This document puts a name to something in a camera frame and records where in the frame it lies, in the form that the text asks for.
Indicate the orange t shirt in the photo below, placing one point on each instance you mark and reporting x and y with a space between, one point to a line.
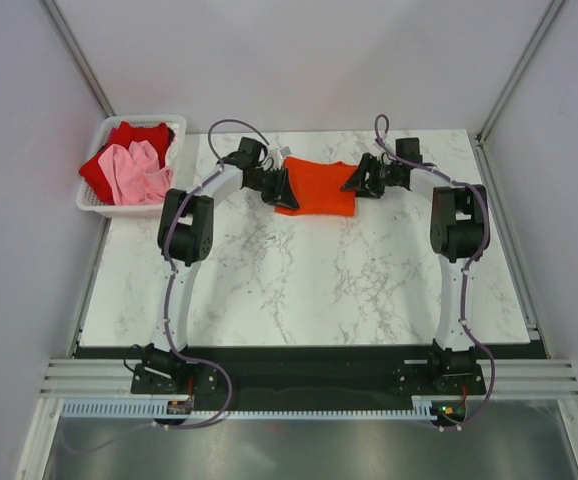
317 188

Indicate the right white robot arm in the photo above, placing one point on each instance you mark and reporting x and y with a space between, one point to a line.
459 235

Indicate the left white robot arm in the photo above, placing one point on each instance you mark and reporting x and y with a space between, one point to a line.
185 237

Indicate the white slotted cable duct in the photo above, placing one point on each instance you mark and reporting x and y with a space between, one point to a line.
163 409

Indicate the red t shirt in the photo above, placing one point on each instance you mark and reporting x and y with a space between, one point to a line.
159 136

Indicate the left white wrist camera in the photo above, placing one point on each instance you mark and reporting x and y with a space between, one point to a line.
280 154

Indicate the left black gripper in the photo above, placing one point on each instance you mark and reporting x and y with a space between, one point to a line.
282 193

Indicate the aluminium frame rail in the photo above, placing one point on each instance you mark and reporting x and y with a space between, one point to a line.
515 379

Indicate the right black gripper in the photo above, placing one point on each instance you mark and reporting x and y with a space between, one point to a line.
367 165

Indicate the pink t shirt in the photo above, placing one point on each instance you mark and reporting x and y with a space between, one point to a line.
135 175

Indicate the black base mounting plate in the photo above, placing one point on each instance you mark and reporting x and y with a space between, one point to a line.
304 377

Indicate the white plastic laundry basket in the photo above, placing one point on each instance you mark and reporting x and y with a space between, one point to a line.
86 200

